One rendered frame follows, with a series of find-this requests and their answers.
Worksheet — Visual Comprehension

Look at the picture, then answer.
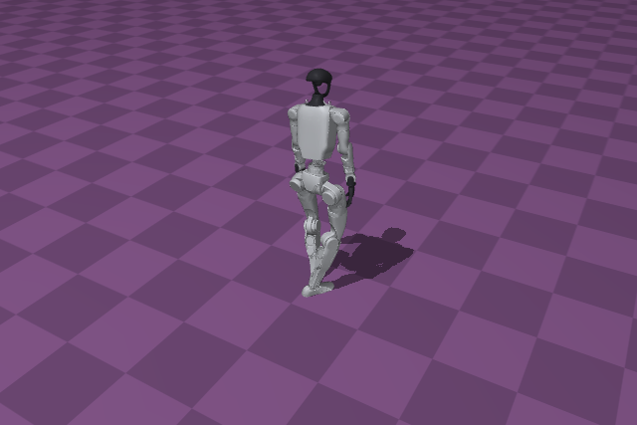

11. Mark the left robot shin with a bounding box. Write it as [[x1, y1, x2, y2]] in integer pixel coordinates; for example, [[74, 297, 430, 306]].
[[304, 219, 320, 275]]

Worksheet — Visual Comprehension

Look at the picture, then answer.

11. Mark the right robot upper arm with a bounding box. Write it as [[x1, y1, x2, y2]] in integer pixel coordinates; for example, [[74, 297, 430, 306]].
[[330, 107, 350, 154]]

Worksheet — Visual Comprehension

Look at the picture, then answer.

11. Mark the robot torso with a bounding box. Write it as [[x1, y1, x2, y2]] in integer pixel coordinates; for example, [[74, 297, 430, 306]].
[[297, 100, 336, 195]]

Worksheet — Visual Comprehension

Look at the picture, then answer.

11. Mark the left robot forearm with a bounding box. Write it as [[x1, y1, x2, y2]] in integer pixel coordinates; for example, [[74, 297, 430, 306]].
[[292, 144, 306, 171]]

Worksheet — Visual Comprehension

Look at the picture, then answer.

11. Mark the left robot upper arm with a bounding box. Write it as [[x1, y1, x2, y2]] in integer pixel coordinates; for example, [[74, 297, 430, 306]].
[[288, 105, 300, 146]]

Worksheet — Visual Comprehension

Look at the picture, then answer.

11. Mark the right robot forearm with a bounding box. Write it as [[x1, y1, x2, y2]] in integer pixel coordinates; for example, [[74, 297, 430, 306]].
[[341, 142, 356, 182]]

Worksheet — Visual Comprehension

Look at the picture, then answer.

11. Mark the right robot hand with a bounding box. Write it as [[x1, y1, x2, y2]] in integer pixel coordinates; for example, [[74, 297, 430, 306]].
[[345, 176, 356, 208]]

